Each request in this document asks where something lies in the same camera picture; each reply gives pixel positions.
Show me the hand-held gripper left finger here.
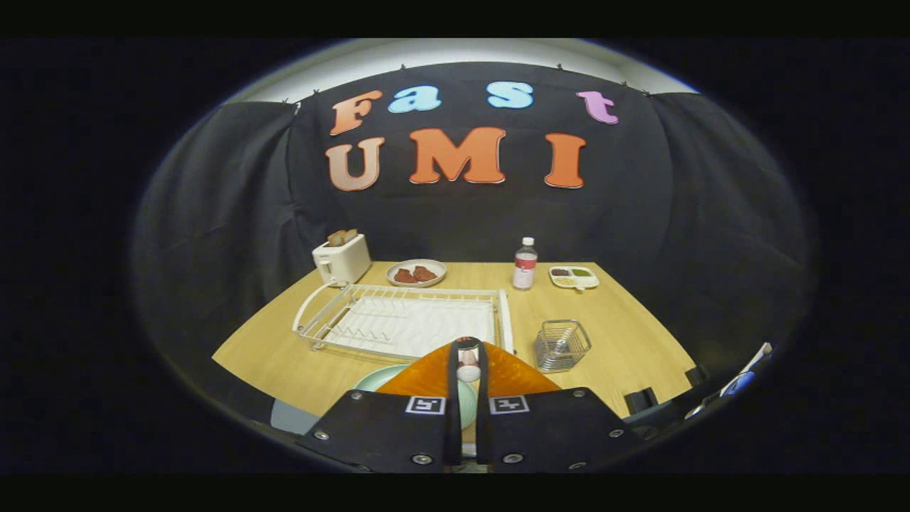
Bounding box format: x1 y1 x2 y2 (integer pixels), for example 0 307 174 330
297 338 466 474

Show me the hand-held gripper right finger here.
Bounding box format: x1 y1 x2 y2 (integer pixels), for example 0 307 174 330
469 338 644 474

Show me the pale green plate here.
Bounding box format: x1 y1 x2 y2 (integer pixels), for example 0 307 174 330
353 365 478 431

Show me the metal wire basket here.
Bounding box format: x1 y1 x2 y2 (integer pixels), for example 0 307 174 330
533 319 592 374

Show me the white and pink spoon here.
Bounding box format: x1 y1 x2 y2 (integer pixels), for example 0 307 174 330
456 338 481 385

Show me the white wire dish rack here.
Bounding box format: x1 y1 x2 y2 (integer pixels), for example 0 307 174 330
291 282 514 362

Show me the white divided snack dish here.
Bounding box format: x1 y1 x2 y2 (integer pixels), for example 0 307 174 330
548 265 600 292

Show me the beige plate with meat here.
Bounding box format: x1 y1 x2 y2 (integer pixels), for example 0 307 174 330
386 259 448 287

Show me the clear bottle with red label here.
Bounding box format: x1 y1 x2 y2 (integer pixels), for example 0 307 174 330
513 237 539 291

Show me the white toaster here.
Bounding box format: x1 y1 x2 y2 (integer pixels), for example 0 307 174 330
312 235 372 287

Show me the white and blue device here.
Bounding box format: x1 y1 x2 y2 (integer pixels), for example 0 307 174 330
686 343 774 420

